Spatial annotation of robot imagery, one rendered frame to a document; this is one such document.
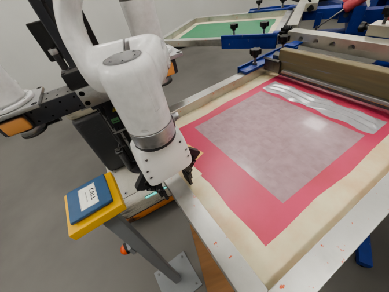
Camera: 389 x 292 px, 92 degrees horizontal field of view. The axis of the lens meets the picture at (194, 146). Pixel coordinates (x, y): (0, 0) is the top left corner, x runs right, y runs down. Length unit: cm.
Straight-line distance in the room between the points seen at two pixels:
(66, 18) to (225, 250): 41
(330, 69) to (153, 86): 59
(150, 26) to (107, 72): 42
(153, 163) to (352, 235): 34
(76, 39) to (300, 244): 48
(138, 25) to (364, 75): 64
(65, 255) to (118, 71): 166
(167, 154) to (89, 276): 138
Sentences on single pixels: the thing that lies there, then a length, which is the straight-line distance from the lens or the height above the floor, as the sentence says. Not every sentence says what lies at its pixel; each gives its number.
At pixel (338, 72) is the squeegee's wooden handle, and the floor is 103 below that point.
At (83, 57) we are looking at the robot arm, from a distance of 34.
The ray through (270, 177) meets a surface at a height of 96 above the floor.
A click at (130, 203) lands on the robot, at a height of 26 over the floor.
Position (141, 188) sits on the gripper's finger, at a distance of 40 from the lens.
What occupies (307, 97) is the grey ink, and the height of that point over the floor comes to 96.
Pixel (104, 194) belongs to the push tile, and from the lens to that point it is 53.
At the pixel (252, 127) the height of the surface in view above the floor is 96.
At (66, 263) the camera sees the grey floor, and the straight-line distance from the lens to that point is 179.
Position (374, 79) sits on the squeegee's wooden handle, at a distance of 71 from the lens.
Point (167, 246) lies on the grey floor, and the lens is 147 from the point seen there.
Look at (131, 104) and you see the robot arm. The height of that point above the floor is 122.
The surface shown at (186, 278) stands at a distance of 138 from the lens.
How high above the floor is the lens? 134
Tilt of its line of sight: 44 degrees down
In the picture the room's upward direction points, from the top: 13 degrees counter-clockwise
